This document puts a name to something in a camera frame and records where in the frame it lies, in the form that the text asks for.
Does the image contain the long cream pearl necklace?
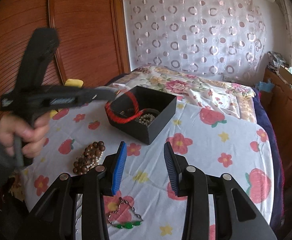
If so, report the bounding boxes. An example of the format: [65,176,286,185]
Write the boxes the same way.
[136,113,157,127]

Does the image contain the red braided cord bracelet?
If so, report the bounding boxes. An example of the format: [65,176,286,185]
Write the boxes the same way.
[104,89,148,125]

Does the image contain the black open jewelry box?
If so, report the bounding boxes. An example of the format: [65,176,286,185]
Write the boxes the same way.
[105,86,177,145]

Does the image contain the person's left hand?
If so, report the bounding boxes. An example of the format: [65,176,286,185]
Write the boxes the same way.
[0,112,50,158]

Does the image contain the yellow striped plush toy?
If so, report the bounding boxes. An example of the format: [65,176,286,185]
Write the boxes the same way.
[50,79,84,119]

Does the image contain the strawberry flower print sheet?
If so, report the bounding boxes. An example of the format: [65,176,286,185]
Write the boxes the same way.
[21,100,274,239]

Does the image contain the wooden slatted wardrobe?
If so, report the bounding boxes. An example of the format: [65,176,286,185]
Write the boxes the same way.
[0,0,130,119]

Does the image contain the floral quilt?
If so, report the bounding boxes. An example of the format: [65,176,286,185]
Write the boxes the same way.
[110,66,256,123]

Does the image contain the dark blue blanket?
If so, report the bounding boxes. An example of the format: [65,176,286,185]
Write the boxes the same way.
[251,87,285,230]

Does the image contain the blue crumpled cloth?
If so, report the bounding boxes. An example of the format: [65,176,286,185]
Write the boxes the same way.
[255,79,275,93]

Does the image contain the wooden side cabinet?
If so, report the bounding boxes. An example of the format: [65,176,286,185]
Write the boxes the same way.
[263,68,292,189]

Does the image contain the cardboard box on cabinet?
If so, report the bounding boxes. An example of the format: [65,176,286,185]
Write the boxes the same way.
[279,67,292,85]

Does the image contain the patterned bag on cabinet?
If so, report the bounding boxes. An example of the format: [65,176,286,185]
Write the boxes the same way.
[267,51,289,72]

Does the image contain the sheer circle pattern curtain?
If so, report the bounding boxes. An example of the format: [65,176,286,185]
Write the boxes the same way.
[124,0,266,83]

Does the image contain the brown wooden bead bracelet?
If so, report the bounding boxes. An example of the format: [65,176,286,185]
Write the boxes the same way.
[72,141,107,176]

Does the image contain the small pearl bracelet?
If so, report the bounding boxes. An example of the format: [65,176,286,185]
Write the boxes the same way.
[86,152,103,170]

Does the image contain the green stone chain bracelet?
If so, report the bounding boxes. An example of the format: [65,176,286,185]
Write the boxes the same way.
[107,197,144,230]

